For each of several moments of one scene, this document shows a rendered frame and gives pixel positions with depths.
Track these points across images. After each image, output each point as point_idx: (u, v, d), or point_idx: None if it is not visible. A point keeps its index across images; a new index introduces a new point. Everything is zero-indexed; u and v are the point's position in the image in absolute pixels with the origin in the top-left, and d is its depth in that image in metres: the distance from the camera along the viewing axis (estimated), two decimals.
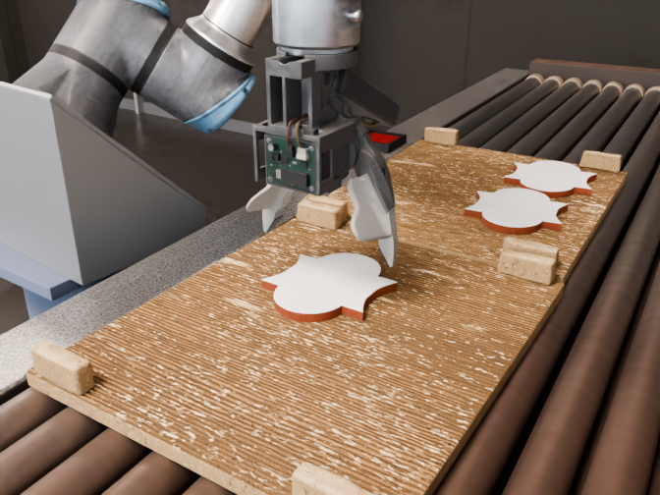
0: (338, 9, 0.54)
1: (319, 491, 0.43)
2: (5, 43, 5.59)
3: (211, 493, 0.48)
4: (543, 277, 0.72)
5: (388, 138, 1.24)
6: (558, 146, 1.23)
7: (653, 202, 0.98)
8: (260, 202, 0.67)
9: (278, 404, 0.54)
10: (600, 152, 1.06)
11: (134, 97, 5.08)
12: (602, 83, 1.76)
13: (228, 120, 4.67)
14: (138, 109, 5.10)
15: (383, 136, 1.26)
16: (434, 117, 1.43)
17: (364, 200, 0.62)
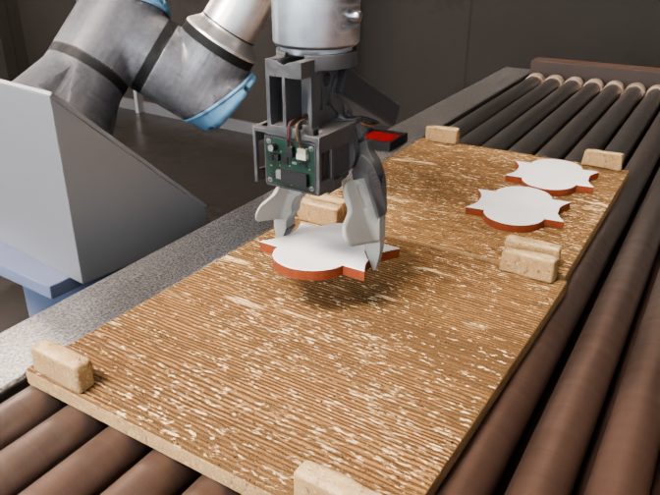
0: (337, 9, 0.54)
1: (321, 489, 0.42)
2: (5, 43, 5.58)
3: (212, 492, 0.47)
4: (545, 275, 0.71)
5: (389, 137, 1.24)
6: (559, 144, 1.23)
7: (655, 200, 0.97)
8: (269, 211, 0.67)
9: (279, 402, 0.54)
10: (602, 150, 1.05)
11: (134, 97, 5.08)
12: (603, 82, 1.75)
13: (228, 120, 4.67)
14: (138, 109, 5.10)
15: (384, 134, 1.26)
16: (435, 116, 1.43)
17: (357, 204, 0.62)
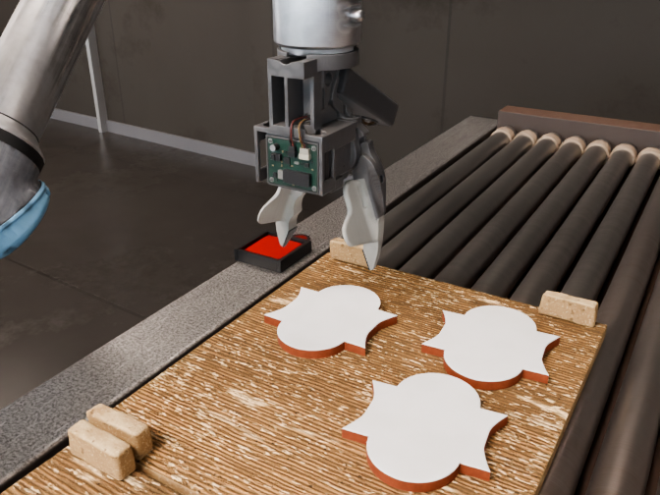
0: (340, 9, 0.54)
1: None
2: None
3: None
4: None
5: (285, 247, 0.91)
6: (516, 260, 0.91)
7: (641, 388, 0.65)
8: (271, 213, 0.67)
9: None
10: (568, 296, 0.73)
11: (96, 116, 4.75)
12: (585, 141, 1.43)
13: (193, 141, 4.35)
14: (101, 129, 4.78)
15: (280, 242, 0.93)
16: None
17: (357, 204, 0.63)
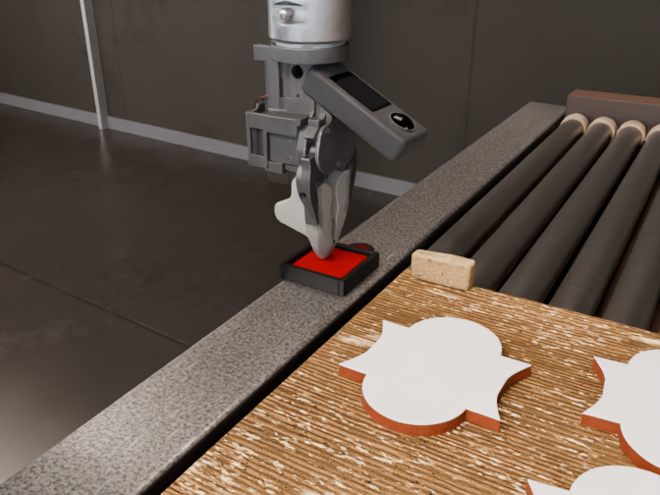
0: (271, 3, 0.58)
1: None
2: None
3: None
4: None
5: (346, 261, 0.69)
6: (652, 279, 0.69)
7: None
8: None
9: None
10: None
11: (96, 111, 4.53)
12: None
13: (199, 138, 4.12)
14: (102, 125, 4.55)
15: (338, 253, 0.71)
16: (430, 201, 0.88)
17: (300, 199, 0.66)
